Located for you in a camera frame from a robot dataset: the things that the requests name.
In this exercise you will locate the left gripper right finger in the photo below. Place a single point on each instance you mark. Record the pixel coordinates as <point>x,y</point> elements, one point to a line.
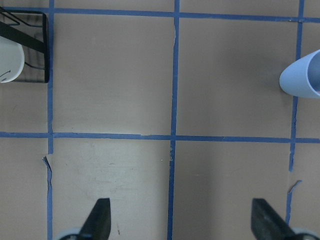
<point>266,224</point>

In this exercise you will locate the upper white mug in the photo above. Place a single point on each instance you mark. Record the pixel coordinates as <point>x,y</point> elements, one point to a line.
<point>12,60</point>

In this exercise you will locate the light blue plastic cup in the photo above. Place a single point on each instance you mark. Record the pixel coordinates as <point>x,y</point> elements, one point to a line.
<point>302,78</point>

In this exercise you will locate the black wire mug rack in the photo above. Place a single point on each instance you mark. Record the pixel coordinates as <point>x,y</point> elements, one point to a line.
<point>30,29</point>

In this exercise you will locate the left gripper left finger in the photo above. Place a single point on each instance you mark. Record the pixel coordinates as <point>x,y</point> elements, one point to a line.
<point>98,223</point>

